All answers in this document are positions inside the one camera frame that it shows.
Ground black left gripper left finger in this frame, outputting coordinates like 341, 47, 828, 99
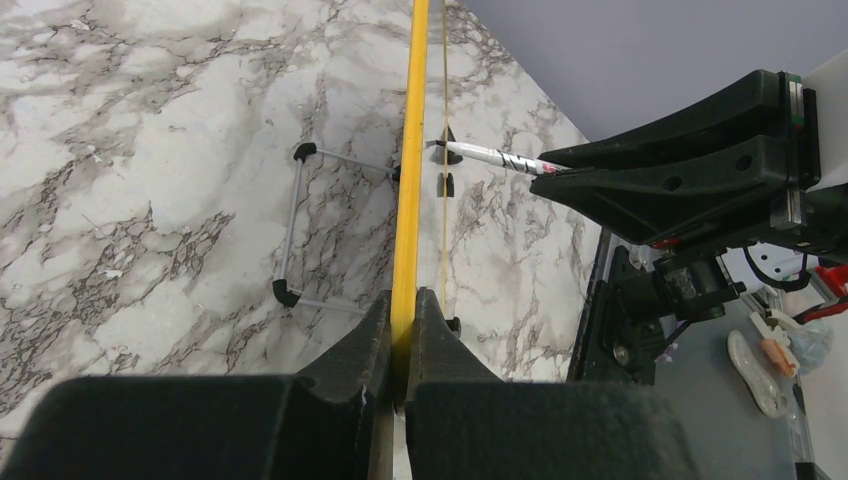
1, 292, 393, 479

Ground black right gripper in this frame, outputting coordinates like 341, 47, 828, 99
530, 70, 847, 265

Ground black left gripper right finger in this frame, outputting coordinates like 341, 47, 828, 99
405, 288, 699, 479

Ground yellow framed whiteboard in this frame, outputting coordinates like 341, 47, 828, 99
390, 1, 449, 404

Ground white brown whiteboard marker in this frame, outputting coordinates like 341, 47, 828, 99
425, 140, 568, 176

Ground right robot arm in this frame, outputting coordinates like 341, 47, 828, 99
531, 70, 847, 321

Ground white debris on floor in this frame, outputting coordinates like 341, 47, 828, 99
726, 330, 788, 419

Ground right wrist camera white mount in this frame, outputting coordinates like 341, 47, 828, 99
804, 50, 848, 191

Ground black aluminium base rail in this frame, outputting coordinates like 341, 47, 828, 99
568, 233, 824, 479

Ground wire whiteboard stand black feet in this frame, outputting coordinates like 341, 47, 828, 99
271, 123, 465, 339

